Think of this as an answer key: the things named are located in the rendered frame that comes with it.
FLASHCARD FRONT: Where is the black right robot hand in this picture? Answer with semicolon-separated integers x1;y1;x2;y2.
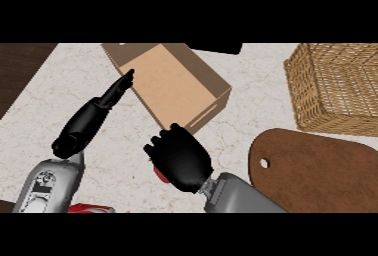
141;122;215;194

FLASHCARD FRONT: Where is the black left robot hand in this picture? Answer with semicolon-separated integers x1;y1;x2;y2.
50;68;135;160

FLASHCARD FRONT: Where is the red bell pepper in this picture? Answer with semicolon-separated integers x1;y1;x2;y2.
152;165;172;184

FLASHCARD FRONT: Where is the open cardboard box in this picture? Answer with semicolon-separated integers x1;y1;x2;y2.
100;43;233;136

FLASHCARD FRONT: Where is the brown wooden cutting board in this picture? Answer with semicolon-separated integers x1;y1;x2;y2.
246;127;378;214

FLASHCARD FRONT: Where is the red and white can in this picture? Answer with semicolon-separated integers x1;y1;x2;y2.
66;202;116;214

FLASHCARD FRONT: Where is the black appliance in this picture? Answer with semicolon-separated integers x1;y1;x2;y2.
186;43;243;56

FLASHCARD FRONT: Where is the wicker basket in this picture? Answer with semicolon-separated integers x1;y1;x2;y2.
282;43;378;138

